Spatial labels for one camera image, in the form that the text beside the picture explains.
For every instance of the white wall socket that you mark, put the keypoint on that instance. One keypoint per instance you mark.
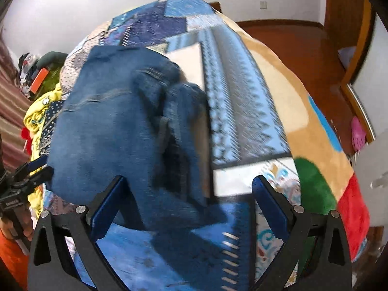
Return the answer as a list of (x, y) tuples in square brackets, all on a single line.
[(263, 4)]

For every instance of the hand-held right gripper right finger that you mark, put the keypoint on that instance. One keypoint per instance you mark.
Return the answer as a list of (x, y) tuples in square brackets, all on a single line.
[(269, 210)]

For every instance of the striped red beige curtain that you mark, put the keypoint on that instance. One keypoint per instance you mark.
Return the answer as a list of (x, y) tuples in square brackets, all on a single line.
[(12, 112)]

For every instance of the plain yellow cloth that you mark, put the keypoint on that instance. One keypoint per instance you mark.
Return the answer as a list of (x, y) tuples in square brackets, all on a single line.
[(35, 200)]

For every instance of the blue denim jacket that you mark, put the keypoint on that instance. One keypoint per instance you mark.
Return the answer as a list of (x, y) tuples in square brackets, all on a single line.
[(106, 127)]

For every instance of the tan colourful fleece blanket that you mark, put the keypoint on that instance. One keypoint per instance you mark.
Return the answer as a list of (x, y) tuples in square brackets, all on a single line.
[(288, 81)]

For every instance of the pile of mixed clothes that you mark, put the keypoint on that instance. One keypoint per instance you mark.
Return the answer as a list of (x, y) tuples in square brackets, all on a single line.
[(27, 69)]

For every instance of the white sliding door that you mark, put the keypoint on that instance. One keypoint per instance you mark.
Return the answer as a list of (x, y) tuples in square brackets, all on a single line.
[(379, 66)]

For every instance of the green patterned storage box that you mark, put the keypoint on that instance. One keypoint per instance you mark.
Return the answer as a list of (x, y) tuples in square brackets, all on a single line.
[(53, 80)]

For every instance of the person's left hand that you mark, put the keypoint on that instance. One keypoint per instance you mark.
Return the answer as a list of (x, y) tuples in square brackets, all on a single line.
[(25, 221)]

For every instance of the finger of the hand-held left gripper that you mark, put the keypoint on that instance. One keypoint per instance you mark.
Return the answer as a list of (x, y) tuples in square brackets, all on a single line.
[(39, 178), (35, 164)]

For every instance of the pink slipper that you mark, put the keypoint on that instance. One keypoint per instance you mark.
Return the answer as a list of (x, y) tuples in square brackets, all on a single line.
[(358, 133)]

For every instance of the yellow cartoon print cloth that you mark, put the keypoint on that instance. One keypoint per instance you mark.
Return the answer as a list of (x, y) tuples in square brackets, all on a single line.
[(35, 118)]

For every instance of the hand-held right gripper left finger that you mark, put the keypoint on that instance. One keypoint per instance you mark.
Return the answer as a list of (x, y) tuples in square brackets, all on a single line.
[(106, 215)]

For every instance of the white refrigerator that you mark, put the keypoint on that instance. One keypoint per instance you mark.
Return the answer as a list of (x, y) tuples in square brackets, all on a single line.
[(372, 194)]

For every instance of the dark polka dot cloth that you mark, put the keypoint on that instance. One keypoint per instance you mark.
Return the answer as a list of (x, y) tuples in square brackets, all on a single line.
[(50, 124)]

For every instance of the red plush garment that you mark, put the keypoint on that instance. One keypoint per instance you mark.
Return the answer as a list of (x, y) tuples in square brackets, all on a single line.
[(26, 139)]

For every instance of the blue patchwork quilt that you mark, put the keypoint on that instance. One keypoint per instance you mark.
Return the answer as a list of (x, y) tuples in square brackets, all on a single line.
[(239, 112)]

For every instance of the orange box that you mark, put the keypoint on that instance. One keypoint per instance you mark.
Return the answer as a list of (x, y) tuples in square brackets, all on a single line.
[(39, 80)]

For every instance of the dark green cushion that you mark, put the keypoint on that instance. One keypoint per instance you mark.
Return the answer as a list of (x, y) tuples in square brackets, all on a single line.
[(51, 59)]

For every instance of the wooden door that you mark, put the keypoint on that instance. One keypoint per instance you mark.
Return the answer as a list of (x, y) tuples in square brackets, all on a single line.
[(345, 21)]

